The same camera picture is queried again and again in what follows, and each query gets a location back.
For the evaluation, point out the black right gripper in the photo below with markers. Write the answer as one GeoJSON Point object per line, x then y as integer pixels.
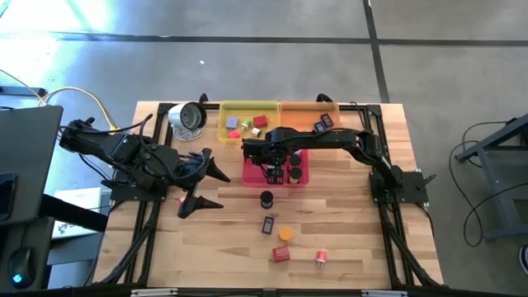
{"type": "Point", "coordinates": [276, 146]}

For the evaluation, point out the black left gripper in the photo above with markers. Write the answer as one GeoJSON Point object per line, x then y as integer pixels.
{"type": "Point", "coordinates": [177, 169]}

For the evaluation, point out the black cap hourglass yellow sand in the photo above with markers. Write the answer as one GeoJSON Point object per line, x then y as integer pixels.
{"type": "Point", "coordinates": [295, 172]}

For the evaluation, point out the black cap hourglass red sand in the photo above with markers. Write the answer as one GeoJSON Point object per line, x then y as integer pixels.
{"type": "Point", "coordinates": [295, 160]}

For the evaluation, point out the red wall charger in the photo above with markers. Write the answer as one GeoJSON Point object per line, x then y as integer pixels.
{"type": "Point", "coordinates": [281, 254]}
{"type": "Point", "coordinates": [260, 121]}

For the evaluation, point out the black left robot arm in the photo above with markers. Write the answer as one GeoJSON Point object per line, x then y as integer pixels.
{"type": "Point", "coordinates": [123, 150]}

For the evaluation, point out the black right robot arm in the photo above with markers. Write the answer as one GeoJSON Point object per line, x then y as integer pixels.
{"type": "Point", "coordinates": [330, 138]}

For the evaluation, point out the red translucent plastic bin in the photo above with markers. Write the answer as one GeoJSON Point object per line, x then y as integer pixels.
{"type": "Point", "coordinates": [251, 175]}

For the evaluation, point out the black cap hourglass blue sand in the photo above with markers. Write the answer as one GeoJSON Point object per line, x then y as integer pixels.
{"type": "Point", "coordinates": [266, 197]}

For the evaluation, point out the pink cube charger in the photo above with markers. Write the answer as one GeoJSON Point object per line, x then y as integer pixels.
{"type": "Point", "coordinates": [234, 134]}

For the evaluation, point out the orange cap hourglass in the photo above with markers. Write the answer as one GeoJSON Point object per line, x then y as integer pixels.
{"type": "Point", "coordinates": [285, 234]}

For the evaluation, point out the orange translucent plastic bin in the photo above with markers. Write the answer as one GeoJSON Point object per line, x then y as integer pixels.
{"type": "Point", "coordinates": [297, 115]}

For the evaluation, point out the yellow translucent plastic bin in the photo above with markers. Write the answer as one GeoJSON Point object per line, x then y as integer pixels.
{"type": "Point", "coordinates": [268, 111]}

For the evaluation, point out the lavender cube charger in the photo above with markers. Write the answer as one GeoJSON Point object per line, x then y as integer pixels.
{"type": "Point", "coordinates": [232, 122]}

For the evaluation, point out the white paper box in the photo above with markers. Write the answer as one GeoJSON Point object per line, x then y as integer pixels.
{"type": "Point", "coordinates": [78, 202]}

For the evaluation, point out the dark grey desk top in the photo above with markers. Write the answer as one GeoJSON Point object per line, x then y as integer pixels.
{"type": "Point", "coordinates": [29, 165]}

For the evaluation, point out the black smartphone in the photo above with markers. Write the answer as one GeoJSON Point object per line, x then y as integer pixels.
{"type": "Point", "coordinates": [6, 198]}

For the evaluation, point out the black computer mouse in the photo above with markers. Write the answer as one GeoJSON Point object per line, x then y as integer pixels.
{"type": "Point", "coordinates": [20, 264]}

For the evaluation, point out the black floor bar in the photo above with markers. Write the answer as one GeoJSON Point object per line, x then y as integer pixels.
{"type": "Point", "coordinates": [20, 91]}

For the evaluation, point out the grey metal stand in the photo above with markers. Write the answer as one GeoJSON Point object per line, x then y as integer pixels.
{"type": "Point", "coordinates": [486, 194]}

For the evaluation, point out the person's shoe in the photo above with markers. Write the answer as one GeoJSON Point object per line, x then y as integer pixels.
{"type": "Point", "coordinates": [524, 257]}

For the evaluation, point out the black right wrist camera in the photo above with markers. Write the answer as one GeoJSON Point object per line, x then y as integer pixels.
{"type": "Point", "coordinates": [251, 150]}

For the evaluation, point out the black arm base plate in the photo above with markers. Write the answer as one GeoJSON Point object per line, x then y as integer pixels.
{"type": "Point", "coordinates": [123, 194]}
{"type": "Point", "coordinates": [416, 191]}

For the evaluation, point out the silver metal bracket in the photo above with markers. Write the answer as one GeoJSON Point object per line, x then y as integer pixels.
{"type": "Point", "coordinates": [383, 293]}
{"type": "Point", "coordinates": [154, 293]}

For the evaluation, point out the black metal table frame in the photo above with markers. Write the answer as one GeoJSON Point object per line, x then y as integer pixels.
{"type": "Point", "coordinates": [412, 264]}

